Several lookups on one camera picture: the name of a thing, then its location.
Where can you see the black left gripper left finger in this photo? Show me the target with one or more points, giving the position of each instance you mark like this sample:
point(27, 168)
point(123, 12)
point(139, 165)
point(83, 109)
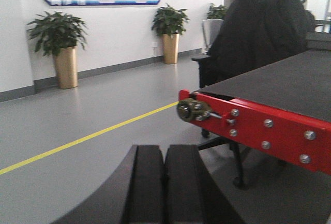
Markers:
point(132, 194)

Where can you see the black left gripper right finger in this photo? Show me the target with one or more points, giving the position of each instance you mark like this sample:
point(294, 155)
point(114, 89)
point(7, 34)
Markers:
point(192, 194)

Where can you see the green bearing tensioner bolt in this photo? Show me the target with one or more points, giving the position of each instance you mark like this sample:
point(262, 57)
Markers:
point(193, 110)

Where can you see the black office chair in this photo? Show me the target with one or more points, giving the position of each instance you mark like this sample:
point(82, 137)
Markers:
point(208, 78)

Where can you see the plant in white pot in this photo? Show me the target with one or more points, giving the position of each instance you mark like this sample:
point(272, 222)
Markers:
point(211, 26)

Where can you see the middle plant in gold pot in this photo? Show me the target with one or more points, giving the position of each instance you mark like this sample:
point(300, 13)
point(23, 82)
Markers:
point(168, 23)

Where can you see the plant in gold pot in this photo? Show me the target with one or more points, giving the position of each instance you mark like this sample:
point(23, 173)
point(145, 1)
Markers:
point(57, 35)
point(168, 23)

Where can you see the left plant in gold pot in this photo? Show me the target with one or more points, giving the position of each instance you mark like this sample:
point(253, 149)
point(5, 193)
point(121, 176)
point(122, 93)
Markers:
point(57, 35)

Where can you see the black jacket on chair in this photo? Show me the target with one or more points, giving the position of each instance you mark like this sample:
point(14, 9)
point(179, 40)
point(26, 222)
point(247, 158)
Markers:
point(256, 33)

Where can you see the red conveyor frame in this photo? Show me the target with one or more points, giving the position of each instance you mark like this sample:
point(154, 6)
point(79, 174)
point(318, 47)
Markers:
point(294, 138)

